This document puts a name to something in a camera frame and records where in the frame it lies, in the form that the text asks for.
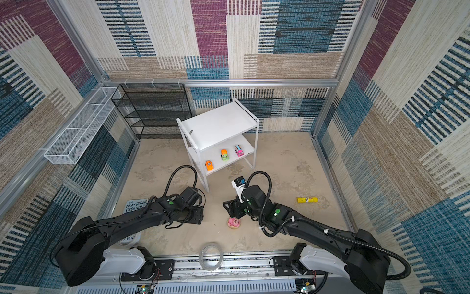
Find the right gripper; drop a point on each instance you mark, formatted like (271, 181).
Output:
(235, 207)

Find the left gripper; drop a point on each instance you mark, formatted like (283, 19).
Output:
(199, 215)

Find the orange toy car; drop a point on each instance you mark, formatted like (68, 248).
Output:
(209, 165)

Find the green toy car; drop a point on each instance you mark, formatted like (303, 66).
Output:
(224, 155)

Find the pink toy truck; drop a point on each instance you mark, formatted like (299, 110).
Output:
(239, 151)

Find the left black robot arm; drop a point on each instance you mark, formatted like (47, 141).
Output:
(80, 253)

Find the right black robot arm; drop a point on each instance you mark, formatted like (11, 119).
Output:
(353, 255)

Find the white two-tier shelf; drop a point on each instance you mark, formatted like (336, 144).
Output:
(205, 135)

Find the pink bear donut toy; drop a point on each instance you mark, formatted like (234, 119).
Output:
(233, 223)

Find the clear tape roll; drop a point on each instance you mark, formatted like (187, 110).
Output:
(210, 256)

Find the treehouse book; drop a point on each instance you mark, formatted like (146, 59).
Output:
(134, 205)

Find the white round container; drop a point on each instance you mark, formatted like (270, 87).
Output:
(130, 241)

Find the yellow tube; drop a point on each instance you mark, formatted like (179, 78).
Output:
(307, 200)

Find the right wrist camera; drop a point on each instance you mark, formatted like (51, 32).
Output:
(239, 185)

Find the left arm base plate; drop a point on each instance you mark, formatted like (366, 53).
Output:
(161, 270)

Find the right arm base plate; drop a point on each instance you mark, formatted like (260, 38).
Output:
(283, 267)

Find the black wire rack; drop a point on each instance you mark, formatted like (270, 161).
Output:
(152, 110)

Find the white wire basket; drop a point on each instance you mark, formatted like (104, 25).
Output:
(73, 141)

